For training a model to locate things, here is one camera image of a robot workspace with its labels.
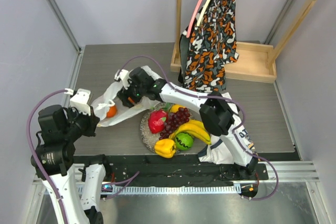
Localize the red fake dragon fruit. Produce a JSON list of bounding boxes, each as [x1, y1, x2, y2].
[[148, 106, 169, 134]]

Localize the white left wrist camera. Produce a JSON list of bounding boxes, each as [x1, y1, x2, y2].
[[65, 88, 91, 116]]

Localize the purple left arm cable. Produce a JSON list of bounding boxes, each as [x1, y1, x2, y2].
[[26, 89, 141, 224]]

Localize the wooden clothes rack base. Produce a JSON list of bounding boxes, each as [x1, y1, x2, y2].
[[170, 0, 336, 84]]

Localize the white slotted cable duct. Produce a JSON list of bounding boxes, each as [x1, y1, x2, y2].
[[44, 185, 242, 196]]

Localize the camouflage patterned garment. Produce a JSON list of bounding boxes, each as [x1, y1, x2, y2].
[[183, 0, 239, 93]]

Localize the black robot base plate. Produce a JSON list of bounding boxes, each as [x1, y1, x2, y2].
[[73, 154, 269, 186]]

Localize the purple fake grape bunch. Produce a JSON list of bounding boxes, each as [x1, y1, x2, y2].
[[159, 108, 191, 140]]

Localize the zebra striped garment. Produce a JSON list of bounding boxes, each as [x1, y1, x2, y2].
[[178, 30, 190, 85]]

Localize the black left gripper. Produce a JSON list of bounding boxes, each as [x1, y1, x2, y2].
[[62, 103, 100, 140]]

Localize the pink clothes hanger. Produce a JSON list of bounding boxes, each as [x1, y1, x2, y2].
[[185, 0, 222, 38]]

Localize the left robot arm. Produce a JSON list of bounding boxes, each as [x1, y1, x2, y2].
[[31, 105, 112, 223]]

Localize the yellow fake lemon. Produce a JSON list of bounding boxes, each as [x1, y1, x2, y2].
[[170, 104, 187, 113]]

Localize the fake orange fruit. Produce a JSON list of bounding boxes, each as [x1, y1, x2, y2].
[[106, 105, 118, 118]]

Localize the white navy-trimmed tank top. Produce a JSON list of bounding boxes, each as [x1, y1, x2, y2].
[[197, 91, 253, 167]]

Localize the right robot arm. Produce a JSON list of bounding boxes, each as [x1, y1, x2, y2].
[[114, 66, 258, 179]]

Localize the yellow fake bell pepper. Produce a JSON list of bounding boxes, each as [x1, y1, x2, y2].
[[154, 138, 177, 158]]

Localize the green fake watermelon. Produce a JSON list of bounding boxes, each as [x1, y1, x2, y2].
[[174, 132, 194, 151]]

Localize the white plastic bag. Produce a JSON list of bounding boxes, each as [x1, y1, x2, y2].
[[91, 77, 167, 127]]

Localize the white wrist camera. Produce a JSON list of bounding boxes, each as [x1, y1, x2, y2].
[[114, 69, 131, 90], [65, 88, 91, 116]]

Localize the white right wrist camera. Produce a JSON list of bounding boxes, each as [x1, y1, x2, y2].
[[114, 69, 131, 90]]

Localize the cream clothes hanger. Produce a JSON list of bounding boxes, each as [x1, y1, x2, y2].
[[195, 0, 233, 27]]

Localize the yellow fake banana bunch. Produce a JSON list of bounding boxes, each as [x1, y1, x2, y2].
[[169, 120, 212, 145]]

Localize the round glass plate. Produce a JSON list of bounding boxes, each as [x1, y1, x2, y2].
[[139, 102, 197, 155]]

